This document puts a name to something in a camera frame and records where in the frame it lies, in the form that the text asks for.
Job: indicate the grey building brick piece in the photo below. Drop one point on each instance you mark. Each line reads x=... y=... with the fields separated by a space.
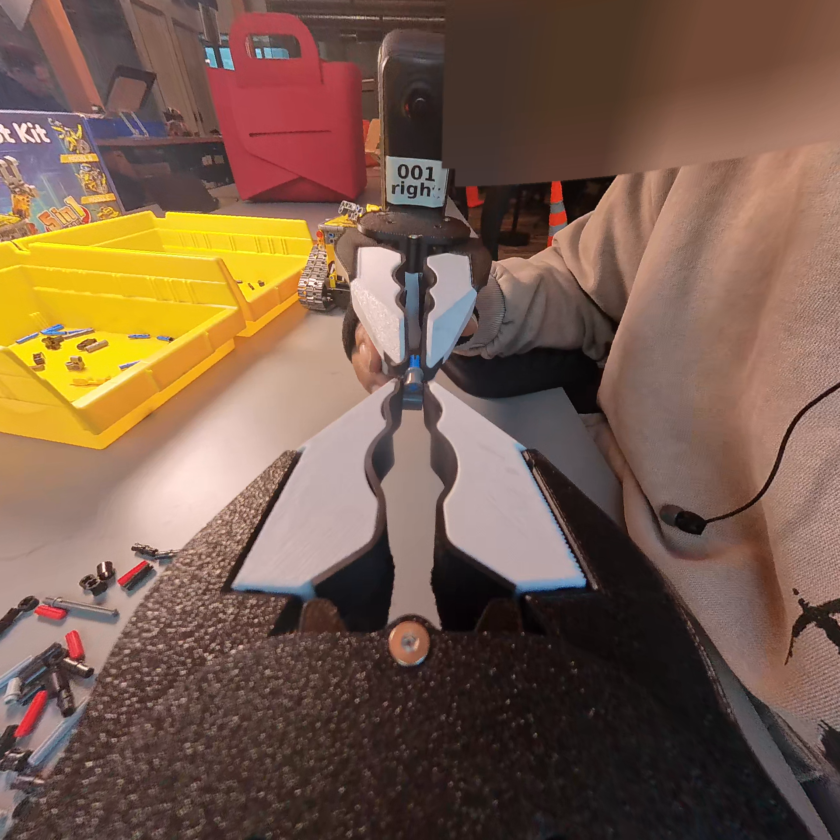
x=412 y=383

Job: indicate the red felt bag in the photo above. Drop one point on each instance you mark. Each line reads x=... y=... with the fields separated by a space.
x=289 y=118

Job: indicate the person's beige sweatshirt torso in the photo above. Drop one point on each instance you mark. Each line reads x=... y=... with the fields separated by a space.
x=735 y=328

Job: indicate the yellow tracked toy robot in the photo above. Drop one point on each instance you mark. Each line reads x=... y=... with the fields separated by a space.
x=322 y=269

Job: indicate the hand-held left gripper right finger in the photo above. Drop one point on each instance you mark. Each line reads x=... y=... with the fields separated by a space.
x=519 y=519

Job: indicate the grey desk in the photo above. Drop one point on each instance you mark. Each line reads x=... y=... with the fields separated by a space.
x=197 y=486

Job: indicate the robot kit box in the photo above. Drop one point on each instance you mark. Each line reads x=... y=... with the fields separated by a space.
x=53 y=171

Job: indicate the person's right forearm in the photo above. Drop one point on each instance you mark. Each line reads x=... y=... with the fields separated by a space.
x=565 y=282

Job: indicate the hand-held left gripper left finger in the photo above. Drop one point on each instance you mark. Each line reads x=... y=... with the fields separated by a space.
x=315 y=519

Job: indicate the yellow plastic bin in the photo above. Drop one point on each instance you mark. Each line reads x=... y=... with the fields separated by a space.
x=250 y=250
x=79 y=414

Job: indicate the person's right hand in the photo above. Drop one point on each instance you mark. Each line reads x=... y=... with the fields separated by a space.
x=365 y=361

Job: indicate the small pieces inside bin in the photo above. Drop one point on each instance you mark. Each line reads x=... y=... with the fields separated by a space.
x=85 y=348

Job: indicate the scattered small building pieces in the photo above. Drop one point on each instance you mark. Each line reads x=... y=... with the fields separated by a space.
x=59 y=656

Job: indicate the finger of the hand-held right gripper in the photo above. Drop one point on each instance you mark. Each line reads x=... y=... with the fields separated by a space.
x=453 y=315
x=383 y=302

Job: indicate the orange traffic cone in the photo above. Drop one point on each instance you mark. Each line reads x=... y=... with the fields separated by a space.
x=557 y=217

